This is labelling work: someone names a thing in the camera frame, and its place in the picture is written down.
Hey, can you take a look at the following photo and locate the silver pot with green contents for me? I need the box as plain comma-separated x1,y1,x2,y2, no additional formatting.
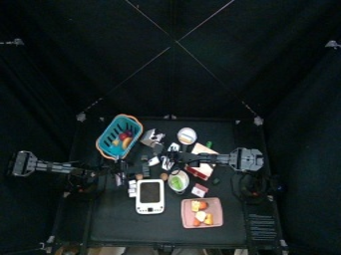
168,168,192,195

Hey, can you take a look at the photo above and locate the black white striped toy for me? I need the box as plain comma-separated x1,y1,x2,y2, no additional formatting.
161,154,176,171

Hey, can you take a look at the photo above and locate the small white toy piece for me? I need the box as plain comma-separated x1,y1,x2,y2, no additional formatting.
148,155,162,167

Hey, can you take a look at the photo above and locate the tan wooden cutting board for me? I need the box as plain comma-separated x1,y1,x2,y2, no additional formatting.
190,141,220,157

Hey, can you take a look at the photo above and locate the red flat box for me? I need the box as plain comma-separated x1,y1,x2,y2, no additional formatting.
184,163,217,181

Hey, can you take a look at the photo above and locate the yellow toy banana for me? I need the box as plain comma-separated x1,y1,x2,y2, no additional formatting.
122,136,136,150

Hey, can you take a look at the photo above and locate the grey white toy carton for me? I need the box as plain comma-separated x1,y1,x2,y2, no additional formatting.
140,127,168,148

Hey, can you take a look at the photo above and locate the white round plate with food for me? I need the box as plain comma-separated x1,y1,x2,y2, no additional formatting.
176,127,198,145

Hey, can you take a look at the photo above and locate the white toy tablet dark screen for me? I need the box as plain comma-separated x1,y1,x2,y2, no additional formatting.
136,178,168,215

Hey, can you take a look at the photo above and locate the red toy apple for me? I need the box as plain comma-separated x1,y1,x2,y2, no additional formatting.
119,129,136,140

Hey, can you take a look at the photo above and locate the teal basket with orange rim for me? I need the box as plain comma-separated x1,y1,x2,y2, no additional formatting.
95,114,146,161

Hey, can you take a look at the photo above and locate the small red white box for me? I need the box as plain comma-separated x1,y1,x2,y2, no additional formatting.
190,183,209,198

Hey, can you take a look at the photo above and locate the pink square tray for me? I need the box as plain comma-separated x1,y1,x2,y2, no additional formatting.
180,197,225,230

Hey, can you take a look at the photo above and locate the thin diagonal frame cord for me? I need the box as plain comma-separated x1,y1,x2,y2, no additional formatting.
82,0,236,114
125,0,259,118

